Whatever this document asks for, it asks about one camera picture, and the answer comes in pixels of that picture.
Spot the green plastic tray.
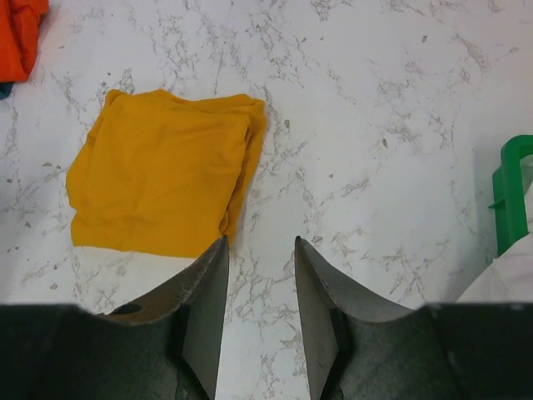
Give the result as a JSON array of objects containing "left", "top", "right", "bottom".
[{"left": 490, "top": 135, "right": 532, "bottom": 256}]

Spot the folded orange t shirt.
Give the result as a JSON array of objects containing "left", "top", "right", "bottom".
[{"left": 0, "top": 0, "right": 49, "bottom": 83}]

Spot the white t shirt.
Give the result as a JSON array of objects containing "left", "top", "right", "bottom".
[{"left": 457, "top": 155, "right": 532, "bottom": 303}]

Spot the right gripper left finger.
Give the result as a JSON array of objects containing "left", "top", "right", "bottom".
[{"left": 1, "top": 237, "right": 229, "bottom": 399}]

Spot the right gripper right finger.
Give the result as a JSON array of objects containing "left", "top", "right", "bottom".
[{"left": 295, "top": 237, "right": 532, "bottom": 399}]

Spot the yellow t shirt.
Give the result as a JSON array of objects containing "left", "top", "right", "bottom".
[{"left": 66, "top": 89, "right": 267, "bottom": 258}]

